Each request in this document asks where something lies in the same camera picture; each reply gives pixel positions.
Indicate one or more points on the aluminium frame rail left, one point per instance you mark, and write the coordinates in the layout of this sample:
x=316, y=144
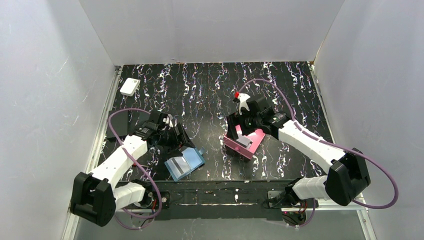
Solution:
x=102, y=127

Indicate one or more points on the credit card with stripe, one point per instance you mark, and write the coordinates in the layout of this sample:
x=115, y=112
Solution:
x=178, y=166

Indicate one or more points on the black box near left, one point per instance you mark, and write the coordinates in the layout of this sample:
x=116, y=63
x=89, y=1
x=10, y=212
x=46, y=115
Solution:
x=142, y=119

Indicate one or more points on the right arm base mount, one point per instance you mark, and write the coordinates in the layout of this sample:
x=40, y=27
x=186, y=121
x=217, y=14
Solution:
x=295, y=213

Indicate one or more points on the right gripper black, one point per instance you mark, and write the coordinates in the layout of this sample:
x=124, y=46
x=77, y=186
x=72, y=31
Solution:
x=238, y=122

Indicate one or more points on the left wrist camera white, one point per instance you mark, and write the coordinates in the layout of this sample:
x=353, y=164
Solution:
x=169, y=121

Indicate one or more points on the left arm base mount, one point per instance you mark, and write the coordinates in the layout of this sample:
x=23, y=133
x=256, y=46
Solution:
x=151, y=203

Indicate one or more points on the white small device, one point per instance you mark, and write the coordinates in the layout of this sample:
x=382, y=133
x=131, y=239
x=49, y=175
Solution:
x=129, y=87

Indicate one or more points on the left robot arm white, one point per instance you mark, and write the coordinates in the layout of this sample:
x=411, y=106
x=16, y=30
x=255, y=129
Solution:
x=121, y=181

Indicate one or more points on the black box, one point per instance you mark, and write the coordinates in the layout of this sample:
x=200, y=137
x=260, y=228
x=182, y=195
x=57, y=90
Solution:
x=142, y=119
x=120, y=123

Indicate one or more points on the black box far left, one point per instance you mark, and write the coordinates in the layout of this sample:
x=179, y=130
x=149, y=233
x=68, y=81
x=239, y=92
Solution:
x=120, y=123

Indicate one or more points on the blue card holder wallet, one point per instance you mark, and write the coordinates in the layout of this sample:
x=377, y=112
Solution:
x=193, y=156

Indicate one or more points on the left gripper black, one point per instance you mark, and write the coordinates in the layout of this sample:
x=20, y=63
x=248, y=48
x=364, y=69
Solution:
x=178, y=133

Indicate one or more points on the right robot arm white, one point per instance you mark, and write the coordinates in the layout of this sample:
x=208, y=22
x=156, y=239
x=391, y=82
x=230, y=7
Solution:
x=346, y=174

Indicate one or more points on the pink plastic box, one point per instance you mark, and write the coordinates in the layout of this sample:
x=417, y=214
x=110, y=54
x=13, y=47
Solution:
x=246, y=145

